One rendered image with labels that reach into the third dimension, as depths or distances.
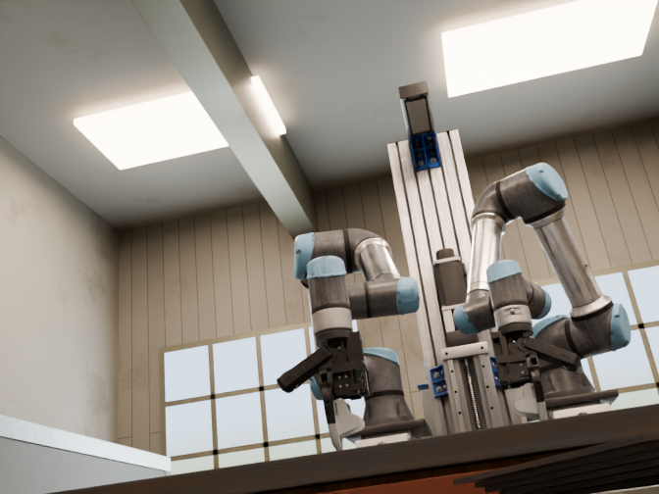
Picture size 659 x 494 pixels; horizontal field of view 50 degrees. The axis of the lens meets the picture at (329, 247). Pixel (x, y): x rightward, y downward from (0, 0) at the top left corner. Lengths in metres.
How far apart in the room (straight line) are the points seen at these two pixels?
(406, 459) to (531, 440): 0.15
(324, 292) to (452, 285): 0.92
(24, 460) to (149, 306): 4.36
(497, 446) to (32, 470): 1.00
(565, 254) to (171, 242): 4.44
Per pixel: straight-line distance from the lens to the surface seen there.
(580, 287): 1.98
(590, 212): 5.55
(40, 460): 1.63
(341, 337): 1.32
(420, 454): 0.91
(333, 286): 1.34
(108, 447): 1.89
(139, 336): 5.85
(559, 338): 2.04
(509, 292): 1.56
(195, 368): 5.56
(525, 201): 1.92
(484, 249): 1.84
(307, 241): 1.80
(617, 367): 5.18
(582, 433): 0.92
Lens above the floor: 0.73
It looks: 23 degrees up
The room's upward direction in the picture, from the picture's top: 7 degrees counter-clockwise
